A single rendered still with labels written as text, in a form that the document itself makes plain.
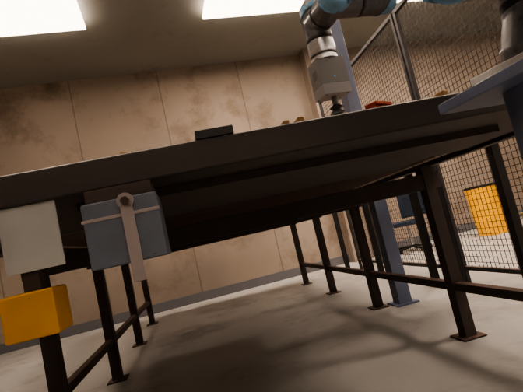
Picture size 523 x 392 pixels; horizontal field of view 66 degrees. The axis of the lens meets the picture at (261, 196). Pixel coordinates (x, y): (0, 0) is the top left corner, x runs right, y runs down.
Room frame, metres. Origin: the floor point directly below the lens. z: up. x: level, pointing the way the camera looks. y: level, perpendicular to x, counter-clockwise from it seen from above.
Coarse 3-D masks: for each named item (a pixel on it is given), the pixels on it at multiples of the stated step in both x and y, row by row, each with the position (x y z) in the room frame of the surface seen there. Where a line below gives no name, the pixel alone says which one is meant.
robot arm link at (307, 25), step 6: (306, 6) 1.07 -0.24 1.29; (300, 12) 1.09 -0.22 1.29; (306, 12) 1.07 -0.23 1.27; (300, 18) 1.09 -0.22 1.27; (306, 18) 1.06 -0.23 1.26; (306, 24) 1.07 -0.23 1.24; (312, 24) 1.05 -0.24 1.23; (306, 30) 1.08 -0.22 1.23; (312, 30) 1.07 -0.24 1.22; (318, 30) 1.06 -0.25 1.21; (324, 30) 1.06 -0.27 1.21; (330, 30) 1.08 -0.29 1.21; (306, 36) 1.09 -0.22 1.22; (312, 36) 1.07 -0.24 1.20; (318, 36) 1.06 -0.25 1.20; (324, 36) 1.06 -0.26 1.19; (330, 36) 1.09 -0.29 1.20; (306, 42) 1.10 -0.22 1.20
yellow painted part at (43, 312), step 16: (32, 272) 0.73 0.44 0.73; (32, 288) 0.73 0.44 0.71; (48, 288) 0.71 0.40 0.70; (64, 288) 0.76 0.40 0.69; (0, 304) 0.69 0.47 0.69; (16, 304) 0.69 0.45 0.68; (32, 304) 0.70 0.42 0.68; (48, 304) 0.70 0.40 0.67; (64, 304) 0.75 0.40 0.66; (16, 320) 0.69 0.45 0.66; (32, 320) 0.70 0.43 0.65; (48, 320) 0.70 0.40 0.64; (64, 320) 0.73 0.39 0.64; (16, 336) 0.69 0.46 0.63; (32, 336) 0.70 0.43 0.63
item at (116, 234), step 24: (96, 192) 0.74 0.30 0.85; (120, 192) 0.74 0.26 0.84; (144, 192) 0.75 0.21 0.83; (96, 216) 0.72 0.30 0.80; (120, 216) 0.73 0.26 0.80; (144, 216) 0.74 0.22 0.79; (96, 240) 0.72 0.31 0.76; (120, 240) 0.73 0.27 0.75; (144, 240) 0.73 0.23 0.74; (168, 240) 0.82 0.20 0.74; (96, 264) 0.72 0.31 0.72; (120, 264) 0.73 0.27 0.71
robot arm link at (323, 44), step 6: (312, 42) 1.07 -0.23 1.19; (318, 42) 1.06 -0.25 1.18; (324, 42) 1.06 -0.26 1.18; (330, 42) 1.07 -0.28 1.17; (312, 48) 1.07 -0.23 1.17; (318, 48) 1.06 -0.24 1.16; (324, 48) 1.06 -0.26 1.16; (330, 48) 1.06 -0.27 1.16; (312, 54) 1.08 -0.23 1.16; (318, 54) 1.07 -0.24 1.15
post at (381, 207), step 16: (336, 32) 2.94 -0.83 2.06; (352, 80) 2.94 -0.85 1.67; (352, 96) 2.94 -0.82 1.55; (384, 208) 2.94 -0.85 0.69; (384, 224) 2.94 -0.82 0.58; (384, 240) 2.93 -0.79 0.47; (384, 256) 2.97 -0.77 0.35; (400, 256) 2.95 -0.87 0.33; (400, 272) 2.94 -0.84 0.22; (400, 288) 2.93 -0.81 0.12; (400, 304) 2.92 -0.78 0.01
